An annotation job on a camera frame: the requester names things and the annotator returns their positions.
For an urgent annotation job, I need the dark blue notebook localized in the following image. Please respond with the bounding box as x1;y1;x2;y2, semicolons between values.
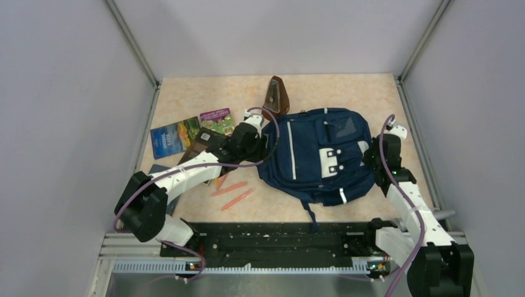
148;164;181;216

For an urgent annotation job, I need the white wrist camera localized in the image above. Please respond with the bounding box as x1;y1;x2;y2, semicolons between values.
386;118;409;140
243;110;265;134

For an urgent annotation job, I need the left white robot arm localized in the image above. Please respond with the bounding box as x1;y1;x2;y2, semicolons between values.
113;115;266;256

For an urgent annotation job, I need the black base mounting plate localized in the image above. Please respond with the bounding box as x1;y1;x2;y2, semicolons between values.
186;222;386;269

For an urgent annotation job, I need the brown wooden metronome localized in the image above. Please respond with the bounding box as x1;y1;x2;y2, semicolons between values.
263;75;290;118

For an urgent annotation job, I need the navy blue backpack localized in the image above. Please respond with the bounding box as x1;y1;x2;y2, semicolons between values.
257;108;375;233

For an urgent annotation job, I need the lower orange pen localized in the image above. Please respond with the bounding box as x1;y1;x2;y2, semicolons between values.
220;189;254;211

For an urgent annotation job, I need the aluminium frame rail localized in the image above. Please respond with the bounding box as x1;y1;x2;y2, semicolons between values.
87;233;397;296

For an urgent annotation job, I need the blue Animal Farm book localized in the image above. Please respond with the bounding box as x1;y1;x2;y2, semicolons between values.
150;116;201;160

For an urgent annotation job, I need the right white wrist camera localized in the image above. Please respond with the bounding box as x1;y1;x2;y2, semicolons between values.
386;118;409;140

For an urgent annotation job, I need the middle orange pen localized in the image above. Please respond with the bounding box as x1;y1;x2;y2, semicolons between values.
212;181;248;197

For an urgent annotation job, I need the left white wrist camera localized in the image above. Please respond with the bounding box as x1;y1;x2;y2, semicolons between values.
243;110;265;134

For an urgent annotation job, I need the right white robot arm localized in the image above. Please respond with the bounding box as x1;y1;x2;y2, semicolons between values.
363;133;475;296

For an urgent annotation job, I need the dark brown paperback book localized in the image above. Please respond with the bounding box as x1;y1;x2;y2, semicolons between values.
173;127;226;189

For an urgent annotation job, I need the purple green picture book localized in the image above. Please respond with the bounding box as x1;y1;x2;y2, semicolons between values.
199;108;235;136

